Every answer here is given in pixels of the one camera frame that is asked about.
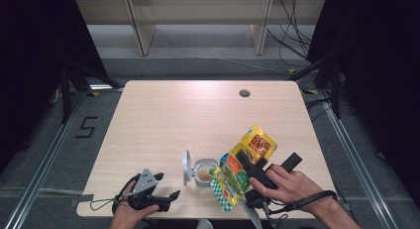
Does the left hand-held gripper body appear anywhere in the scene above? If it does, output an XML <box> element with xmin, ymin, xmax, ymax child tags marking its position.
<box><xmin>127</xmin><ymin>168</ymin><xmax>171</xmax><ymax>213</ymax></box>

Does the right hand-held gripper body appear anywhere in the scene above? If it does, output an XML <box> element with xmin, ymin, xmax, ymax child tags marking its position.
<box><xmin>239</xmin><ymin>152</ymin><xmax>303</xmax><ymax>229</ymax></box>

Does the yellow spouted seasoning pouch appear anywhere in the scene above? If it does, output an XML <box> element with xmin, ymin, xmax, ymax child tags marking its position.
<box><xmin>208</xmin><ymin>124</ymin><xmax>277</xmax><ymax>213</ymax></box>

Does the clear jar with white lid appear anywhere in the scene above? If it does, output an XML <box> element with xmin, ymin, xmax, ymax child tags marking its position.
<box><xmin>181</xmin><ymin>149</ymin><xmax>221</xmax><ymax>194</ymax></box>

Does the person's right hand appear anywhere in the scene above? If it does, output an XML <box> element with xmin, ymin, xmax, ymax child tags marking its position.
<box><xmin>249</xmin><ymin>164</ymin><xmax>335</xmax><ymax>213</ymax></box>

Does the person's left hand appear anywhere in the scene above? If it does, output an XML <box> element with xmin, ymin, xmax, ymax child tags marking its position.
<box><xmin>110</xmin><ymin>181</ymin><xmax>160</xmax><ymax>229</ymax></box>

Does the beige seasoning powder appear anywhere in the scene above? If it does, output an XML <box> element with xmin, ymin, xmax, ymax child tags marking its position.
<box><xmin>197</xmin><ymin>169</ymin><xmax>214</xmax><ymax>182</ymax></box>

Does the black metal stand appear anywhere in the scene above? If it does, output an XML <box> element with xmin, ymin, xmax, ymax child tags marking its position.
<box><xmin>286</xmin><ymin>54</ymin><xmax>347</xmax><ymax>120</ymax></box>
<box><xmin>59</xmin><ymin>59</ymin><xmax>124</xmax><ymax>125</ymax></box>

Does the black curtain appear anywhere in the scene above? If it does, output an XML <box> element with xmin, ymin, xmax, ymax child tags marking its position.
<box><xmin>306</xmin><ymin>0</ymin><xmax>420</xmax><ymax>203</ymax></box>
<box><xmin>0</xmin><ymin>0</ymin><xmax>110</xmax><ymax>175</ymax></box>

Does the beige wooden desk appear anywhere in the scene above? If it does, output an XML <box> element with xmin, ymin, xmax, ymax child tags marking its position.
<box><xmin>74</xmin><ymin>0</ymin><xmax>327</xmax><ymax>57</ymax></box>

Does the black wrist lanyard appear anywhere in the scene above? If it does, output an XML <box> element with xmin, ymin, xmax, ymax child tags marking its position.
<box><xmin>89</xmin><ymin>173</ymin><xmax>144</xmax><ymax>215</ymax></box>
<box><xmin>263</xmin><ymin>189</ymin><xmax>339</xmax><ymax>229</ymax></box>

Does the black floor cable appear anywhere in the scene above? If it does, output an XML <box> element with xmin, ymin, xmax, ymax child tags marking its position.
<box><xmin>305</xmin><ymin>96</ymin><xmax>333</xmax><ymax>123</ymax></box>

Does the long aluminium floor rail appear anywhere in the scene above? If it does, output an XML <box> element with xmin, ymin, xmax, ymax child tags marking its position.
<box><xmin>317</xmin><ymin>89</ymin><xmax>401</xmax><ymax>229</ymax></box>
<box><xmin>4</xmin><ymin>89</ymin><xmax>87</xmax><ymax>229</ymax></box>

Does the white floor cable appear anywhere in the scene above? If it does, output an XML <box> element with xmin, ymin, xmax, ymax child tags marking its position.
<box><xmin>155</xmin><ymin>34</ymin><xmax>288</xmax><ymax>76</ymax></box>

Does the short aluminium floor rail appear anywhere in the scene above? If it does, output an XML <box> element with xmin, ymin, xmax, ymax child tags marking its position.
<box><xmin>88</xmin><ymin>84</ymin><xmax>125</xmax><ymax>93</ymax></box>

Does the bundle of black cables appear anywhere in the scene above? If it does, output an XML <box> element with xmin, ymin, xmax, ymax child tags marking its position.
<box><xmin>266</xmin><ymin>0</ymin><xmax>313</xmax><ymax>68</ymax></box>

